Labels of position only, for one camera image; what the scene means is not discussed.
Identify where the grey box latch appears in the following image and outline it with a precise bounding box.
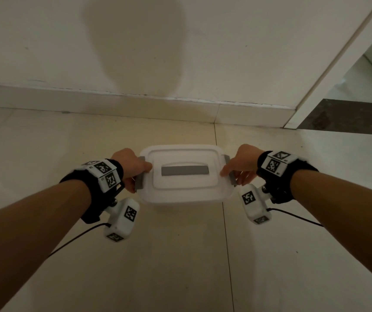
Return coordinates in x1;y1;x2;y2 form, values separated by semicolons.
223;154;238;187
133;156;146;193

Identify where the person's right forearm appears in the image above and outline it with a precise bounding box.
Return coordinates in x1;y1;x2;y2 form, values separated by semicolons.
289;169;372;297

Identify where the black wrist strap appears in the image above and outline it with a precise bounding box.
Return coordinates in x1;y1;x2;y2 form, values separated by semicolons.
59;159;125;224
256;151;319;205

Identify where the person's right hand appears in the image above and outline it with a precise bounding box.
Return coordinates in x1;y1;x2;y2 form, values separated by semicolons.
220;144;260;187

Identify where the black cable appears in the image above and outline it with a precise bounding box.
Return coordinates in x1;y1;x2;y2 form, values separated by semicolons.
48;222;112;259
267;207;325;228

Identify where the person's left hand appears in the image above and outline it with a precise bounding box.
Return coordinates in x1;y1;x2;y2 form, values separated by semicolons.
111;148;153;194

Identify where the white door frame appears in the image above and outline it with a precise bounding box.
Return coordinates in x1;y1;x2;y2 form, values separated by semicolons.
284;0;372;130

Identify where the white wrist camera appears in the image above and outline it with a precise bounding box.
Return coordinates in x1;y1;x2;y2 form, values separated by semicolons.
103;197;140;243
240;182;273;225

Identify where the white marker block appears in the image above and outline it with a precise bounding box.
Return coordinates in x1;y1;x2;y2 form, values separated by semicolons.
262;151;299;177
81;158;123;193

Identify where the person's left forearm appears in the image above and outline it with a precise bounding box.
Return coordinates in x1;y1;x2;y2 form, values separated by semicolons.
0;179;93;312

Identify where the dark stone threshold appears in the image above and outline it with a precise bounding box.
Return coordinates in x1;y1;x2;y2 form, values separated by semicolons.
297;99;372;136

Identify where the white plastic storage box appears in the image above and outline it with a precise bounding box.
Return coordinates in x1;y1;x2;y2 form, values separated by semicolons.
139;144;234;205

